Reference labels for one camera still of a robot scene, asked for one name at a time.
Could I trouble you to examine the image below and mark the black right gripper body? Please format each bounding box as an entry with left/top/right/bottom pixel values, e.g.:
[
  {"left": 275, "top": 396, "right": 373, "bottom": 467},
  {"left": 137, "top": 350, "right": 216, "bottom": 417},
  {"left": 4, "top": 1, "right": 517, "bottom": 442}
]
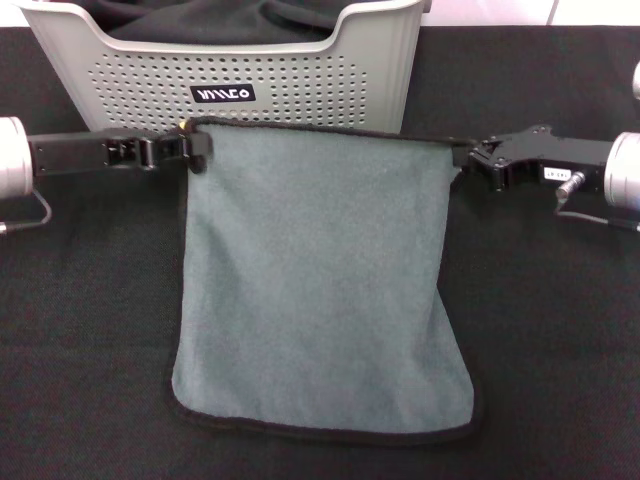
[{"left": 487, "top": 124, "right": 616, "bottom": 194}]

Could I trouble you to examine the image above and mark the grey yellow towel black trim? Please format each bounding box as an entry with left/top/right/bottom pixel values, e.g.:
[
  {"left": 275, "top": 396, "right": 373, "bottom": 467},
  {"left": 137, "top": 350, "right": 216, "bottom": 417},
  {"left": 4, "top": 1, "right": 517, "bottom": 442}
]
[{"left": 164, "top": 116, "right": 486, "bottom": 442}]

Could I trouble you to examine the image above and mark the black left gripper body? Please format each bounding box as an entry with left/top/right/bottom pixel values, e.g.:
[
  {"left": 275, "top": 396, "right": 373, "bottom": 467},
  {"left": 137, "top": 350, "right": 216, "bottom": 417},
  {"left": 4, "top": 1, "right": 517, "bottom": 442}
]
[{"left": 27, "top": 127, "right": 152, "bottom": 177}]

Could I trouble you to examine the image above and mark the black tablecloth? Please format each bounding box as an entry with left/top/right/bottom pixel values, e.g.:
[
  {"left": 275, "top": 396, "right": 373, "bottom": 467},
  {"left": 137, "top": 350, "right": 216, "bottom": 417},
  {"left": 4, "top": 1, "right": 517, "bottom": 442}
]
[{"left": 0, "top": 22, "right": 640, "bottom": 480}]

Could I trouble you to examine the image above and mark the grey perforated storage box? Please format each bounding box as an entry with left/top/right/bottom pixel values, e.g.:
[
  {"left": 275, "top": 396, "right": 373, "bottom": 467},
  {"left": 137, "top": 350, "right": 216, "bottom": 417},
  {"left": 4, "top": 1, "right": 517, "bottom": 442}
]
[{"left": 12, "top": 0, "right": 434, "bottom": 137}]

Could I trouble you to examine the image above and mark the grey left arm cable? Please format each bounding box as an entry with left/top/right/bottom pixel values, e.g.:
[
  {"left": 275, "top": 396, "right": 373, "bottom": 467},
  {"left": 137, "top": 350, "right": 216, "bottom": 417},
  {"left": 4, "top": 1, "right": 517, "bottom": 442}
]
[{"left": 0, "top": 192, "right": 54, "bottom": 236}]

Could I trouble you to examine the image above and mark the black cloth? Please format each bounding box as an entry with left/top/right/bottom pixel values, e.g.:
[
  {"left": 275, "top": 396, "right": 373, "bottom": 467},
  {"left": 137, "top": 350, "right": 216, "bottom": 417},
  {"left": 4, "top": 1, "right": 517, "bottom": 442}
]
[{"left": 79, "top": 0, "right": 419, "bottom": 46}]

